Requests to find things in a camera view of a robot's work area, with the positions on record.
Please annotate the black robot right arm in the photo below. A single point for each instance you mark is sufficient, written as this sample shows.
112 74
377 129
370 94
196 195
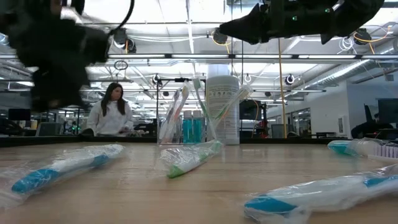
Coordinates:
357 15

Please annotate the person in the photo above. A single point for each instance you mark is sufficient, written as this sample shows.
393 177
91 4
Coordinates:
110 119
370 127

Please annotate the grey machine cover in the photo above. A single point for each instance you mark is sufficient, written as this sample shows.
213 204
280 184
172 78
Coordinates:
48 129

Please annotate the white wipes canister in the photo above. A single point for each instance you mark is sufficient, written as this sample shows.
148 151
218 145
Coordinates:
231 130

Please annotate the black computer monitor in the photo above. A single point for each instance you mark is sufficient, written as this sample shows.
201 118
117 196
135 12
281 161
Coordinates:
19 114
388 110

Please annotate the black cabinet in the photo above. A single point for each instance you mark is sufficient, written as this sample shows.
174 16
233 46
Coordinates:
252 109

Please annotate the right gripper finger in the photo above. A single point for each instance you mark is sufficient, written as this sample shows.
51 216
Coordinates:
252 20
259 37

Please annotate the blue toothbrush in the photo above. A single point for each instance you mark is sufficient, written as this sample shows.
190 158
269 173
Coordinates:
62 168
311 196

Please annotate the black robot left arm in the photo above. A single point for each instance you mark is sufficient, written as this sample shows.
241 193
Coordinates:
46 40

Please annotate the clear acrylic holder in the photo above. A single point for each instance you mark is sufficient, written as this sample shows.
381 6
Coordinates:
178 138

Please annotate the small blue mouthwash bottle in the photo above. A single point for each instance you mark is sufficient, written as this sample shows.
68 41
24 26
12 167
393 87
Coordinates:
188 126
340 147
197 126

